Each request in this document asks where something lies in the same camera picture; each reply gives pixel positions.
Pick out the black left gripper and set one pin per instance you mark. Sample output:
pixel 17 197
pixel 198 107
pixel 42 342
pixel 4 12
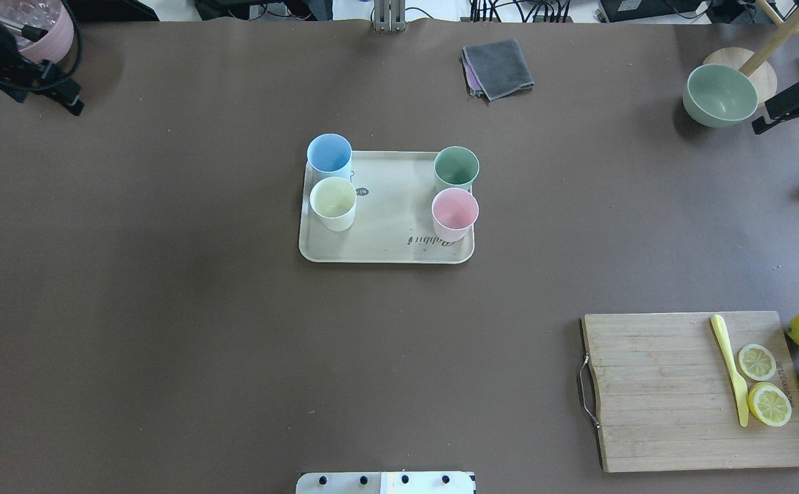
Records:
pixel 56 87

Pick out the blue plastic cup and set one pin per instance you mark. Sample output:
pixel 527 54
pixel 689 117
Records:
pixel 330 155

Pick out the cream plastic cup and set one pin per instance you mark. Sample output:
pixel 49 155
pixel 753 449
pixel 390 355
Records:
pixel 333 200

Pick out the green plastic cup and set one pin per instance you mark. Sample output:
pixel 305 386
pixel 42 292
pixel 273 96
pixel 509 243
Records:
pixel 455 167

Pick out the pink plastic cup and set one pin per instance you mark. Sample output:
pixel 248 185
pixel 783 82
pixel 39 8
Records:
pixel 454 212

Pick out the cream rabbit tray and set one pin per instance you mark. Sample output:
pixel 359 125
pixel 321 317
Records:
pixel 393 222

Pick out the wooden mug tree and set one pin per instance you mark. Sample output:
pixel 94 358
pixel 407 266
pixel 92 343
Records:
pixel 755 65

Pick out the pink bowl with ice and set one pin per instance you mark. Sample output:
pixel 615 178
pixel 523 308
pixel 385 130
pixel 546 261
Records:
pixel 50 16

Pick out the green bowl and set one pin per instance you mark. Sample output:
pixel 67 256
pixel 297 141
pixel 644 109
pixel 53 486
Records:
pixel 717 96

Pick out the lemon half slice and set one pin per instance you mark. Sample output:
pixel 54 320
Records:
pixel 756 362
pixel 769 404

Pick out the yellow plastic knife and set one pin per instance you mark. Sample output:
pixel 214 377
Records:
pixel 738 384

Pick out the wooden cutting board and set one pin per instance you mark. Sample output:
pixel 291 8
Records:
pixel 663 400

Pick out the pink cloth under grey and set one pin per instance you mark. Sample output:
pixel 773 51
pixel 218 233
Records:
pixel 474 88

